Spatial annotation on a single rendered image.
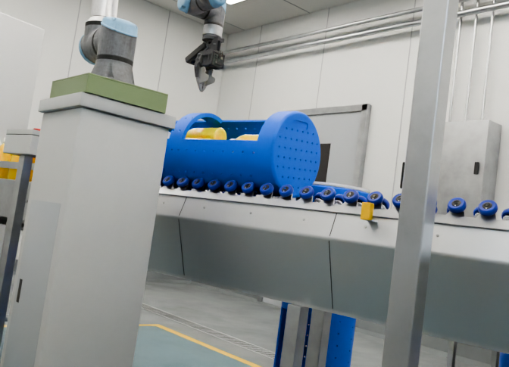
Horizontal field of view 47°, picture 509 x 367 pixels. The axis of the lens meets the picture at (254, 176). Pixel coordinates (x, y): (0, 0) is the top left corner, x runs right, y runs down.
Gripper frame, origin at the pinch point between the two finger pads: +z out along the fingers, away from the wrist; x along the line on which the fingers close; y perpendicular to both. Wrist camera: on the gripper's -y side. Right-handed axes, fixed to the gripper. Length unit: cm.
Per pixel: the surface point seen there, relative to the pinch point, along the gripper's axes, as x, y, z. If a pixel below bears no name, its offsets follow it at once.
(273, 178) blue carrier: -12, 49, 34
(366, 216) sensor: -18, 86, 43
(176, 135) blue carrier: -15.0, 7.0, 21.7
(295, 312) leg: -10, 63, 73
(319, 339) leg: 4, 64, 82
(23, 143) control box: -35, -58, 30
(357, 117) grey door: 359, -133, -75
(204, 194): -12.6, 22.0, 41.5
